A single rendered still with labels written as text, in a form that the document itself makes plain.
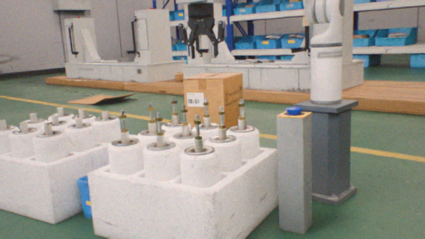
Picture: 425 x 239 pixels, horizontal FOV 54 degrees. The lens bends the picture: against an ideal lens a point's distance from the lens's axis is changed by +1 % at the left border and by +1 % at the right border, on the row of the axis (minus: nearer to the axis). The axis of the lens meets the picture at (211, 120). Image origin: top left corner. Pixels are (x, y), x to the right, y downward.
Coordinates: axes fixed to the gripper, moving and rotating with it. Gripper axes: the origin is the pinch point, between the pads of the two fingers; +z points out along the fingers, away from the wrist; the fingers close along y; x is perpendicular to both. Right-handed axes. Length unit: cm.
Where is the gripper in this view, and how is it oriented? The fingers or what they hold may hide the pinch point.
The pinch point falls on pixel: (203, 54)
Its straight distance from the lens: 123.5
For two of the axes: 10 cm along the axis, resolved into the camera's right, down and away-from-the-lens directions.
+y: -9.3, -0.3, 3.7
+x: -3.7, 2.1, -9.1
